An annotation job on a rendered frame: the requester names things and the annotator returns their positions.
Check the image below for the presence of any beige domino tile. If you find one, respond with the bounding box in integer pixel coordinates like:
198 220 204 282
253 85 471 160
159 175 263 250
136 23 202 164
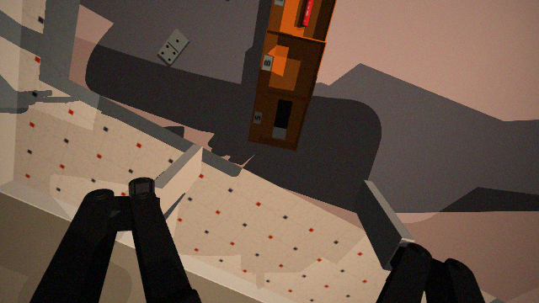
158 29 190 65

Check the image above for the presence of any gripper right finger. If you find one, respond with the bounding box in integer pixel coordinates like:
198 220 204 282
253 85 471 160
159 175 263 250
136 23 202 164
353 180 485 303

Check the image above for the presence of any brown rack of bins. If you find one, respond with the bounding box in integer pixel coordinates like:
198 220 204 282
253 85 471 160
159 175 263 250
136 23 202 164
248 0 337 152

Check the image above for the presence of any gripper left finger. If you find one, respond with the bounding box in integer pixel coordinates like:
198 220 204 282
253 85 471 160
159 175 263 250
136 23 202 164
29 144 203 303

